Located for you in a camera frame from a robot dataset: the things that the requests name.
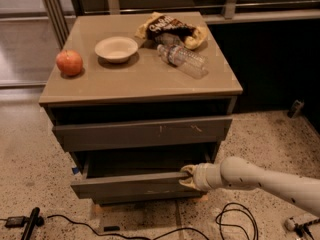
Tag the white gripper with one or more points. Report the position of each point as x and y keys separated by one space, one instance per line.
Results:
x=202 y=177

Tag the grey drawer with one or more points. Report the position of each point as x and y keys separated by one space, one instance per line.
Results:
x=150 y=200
x=104 y=136
x=121 y=177

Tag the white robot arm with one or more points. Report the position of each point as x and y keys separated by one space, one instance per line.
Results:
x=238 y=173

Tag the grey drawer cabinet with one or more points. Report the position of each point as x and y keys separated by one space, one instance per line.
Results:
x=144 y=88

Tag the grey bottom drawer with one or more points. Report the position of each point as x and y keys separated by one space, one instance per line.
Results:
x=150 y=200

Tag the grey top drawer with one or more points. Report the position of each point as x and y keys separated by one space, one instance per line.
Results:
x=104 y=136

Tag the small black floor block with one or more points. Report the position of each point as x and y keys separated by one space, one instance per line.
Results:
x=111 y=228

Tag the clear plastic water bottle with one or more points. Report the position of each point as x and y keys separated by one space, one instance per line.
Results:
x=184 y=60

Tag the blue tape piece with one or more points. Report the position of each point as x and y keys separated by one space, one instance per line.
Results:
x=75 y=170

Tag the white power strip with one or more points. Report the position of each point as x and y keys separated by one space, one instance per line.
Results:
x=299 y=221

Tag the small dark floor device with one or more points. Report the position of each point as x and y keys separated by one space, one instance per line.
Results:
x=295 y=109

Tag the brown chip bag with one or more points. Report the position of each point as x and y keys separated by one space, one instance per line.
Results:
x=158 y=23

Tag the white paper bowl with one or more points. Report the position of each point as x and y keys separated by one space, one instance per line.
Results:
x=116 y=49

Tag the black bar device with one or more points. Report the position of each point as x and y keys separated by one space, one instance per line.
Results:
x=34 y=220

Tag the red apple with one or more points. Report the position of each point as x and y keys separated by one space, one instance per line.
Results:
x=69 y=62

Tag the black power adapter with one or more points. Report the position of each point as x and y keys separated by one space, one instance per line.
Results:
x=16 y=222

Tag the metal railing frame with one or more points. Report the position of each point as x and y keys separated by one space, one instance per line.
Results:
x=213 y=11

